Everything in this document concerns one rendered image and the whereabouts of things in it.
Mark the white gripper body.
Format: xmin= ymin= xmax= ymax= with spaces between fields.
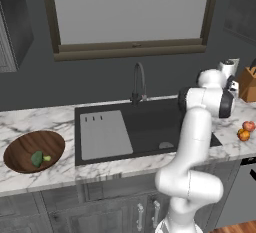
xmin=218 ymin=57 xmax=241 ymax=80

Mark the black sink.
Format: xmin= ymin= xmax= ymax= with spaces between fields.
xmin=74 ymin=96 xmax=223 ymax=167

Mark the pale grey sink drainboard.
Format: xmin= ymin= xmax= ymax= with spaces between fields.
xmin=79 ymin=109 xmax=135 ymax=162

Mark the grey panel under sink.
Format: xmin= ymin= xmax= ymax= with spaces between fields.
xmin=76 ymin=171 xmax=159 ymax=203

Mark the brown wooden bowl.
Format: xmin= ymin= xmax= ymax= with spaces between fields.
xmin=2 ymin=129 xmax=67 ymax=175

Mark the wooden knife block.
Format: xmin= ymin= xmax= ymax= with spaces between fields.
xmin=236 ymin=58 xmax=256 ymax=104

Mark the red apple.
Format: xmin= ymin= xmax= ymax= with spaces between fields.
xmin=242 ymin=120 xmax=256 ymax=133

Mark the orange round fruit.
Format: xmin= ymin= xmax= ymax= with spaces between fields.
xmin=236 ymin=128 xmax=252 ymax=143

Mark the dark grey tap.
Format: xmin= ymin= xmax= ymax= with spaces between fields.
xmin=130 ymin=61 xmax=149 ymax=107

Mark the dark framed window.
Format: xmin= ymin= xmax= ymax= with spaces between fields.
xmin=40 ymin=0 xmax=221 ymax=62

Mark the grey dishwasher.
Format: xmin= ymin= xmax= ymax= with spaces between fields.
xmin=213 ymin=156 xmax=256 ymax=230

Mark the grey cupboard door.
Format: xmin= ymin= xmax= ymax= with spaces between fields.
xmin=49 ymin=195 xmax=150 ymax=233
xmin=146 ymin=191 xmax=174 ymax=233

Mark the green broccoli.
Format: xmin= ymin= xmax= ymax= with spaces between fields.
xmin=30 ymin=150 xmax=53 ymax=169

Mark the grey drawer front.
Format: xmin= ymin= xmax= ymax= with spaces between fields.
xmin=0 ymin=191 xmax=46 ymax=219

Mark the dark grey wall cupboard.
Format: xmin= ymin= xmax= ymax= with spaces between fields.
xmin=223 ymin=0 xmax=256 ymax=45
xmin=0 ymin=0 xmax=35 ymax=75

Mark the silver cupboard handle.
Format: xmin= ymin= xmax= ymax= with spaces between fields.
xmin=136 ymin=203 xmax=145 ymax=232
xmin=152 ymin=200 xmax=162 ymax=229

